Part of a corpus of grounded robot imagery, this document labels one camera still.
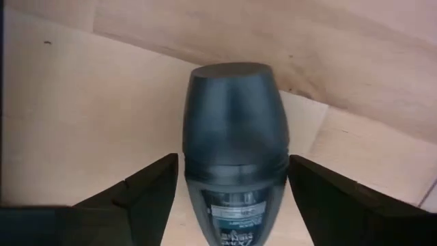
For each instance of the dark grey roll-on deodorant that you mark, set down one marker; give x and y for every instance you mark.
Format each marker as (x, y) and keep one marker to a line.
(235, 119)

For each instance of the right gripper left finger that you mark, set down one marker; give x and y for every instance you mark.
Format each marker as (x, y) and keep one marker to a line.
(143, 188)

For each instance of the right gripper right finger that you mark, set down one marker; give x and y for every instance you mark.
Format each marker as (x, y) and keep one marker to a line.
(327, 191)

